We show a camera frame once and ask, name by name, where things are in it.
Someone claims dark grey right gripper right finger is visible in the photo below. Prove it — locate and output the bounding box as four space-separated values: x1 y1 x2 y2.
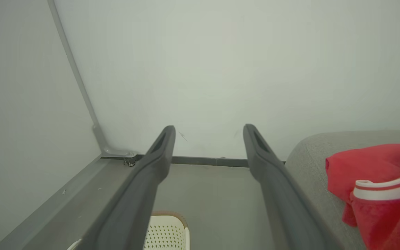
243 124 345 250

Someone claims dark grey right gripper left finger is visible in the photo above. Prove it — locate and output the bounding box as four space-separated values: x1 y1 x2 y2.
77 125 176 250

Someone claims grey fabric sofa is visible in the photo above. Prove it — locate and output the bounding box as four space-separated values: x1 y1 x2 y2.
285 130 400 250

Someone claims white perforated plastic laundry basket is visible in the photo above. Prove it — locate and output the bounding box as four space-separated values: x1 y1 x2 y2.
67 211 190 250

